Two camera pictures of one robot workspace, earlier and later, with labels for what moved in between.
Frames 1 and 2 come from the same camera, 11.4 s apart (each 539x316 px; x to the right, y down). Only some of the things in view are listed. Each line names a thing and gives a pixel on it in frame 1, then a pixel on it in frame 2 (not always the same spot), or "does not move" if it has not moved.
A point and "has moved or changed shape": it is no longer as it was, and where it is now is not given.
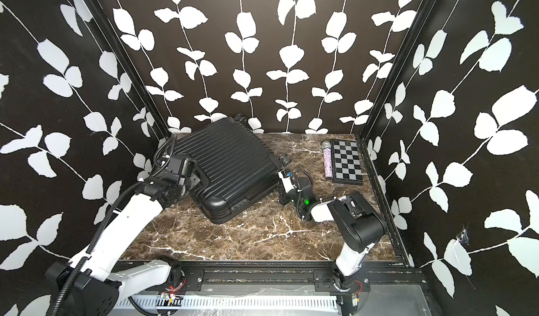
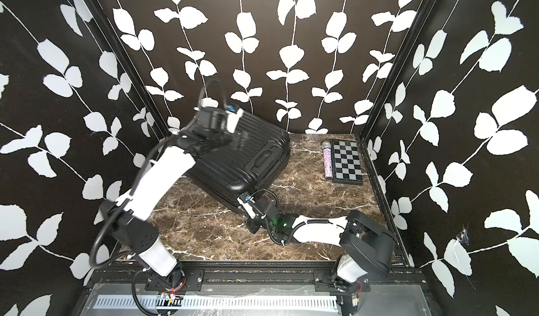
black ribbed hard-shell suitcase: x=236 y=166 has moved or changed shape
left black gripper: x=195 y=179 → x=243 y=142
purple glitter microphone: x=328 y=159 does not move
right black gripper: x=283 y=196 → x=251 y=225
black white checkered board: x=347 y=163 does not move
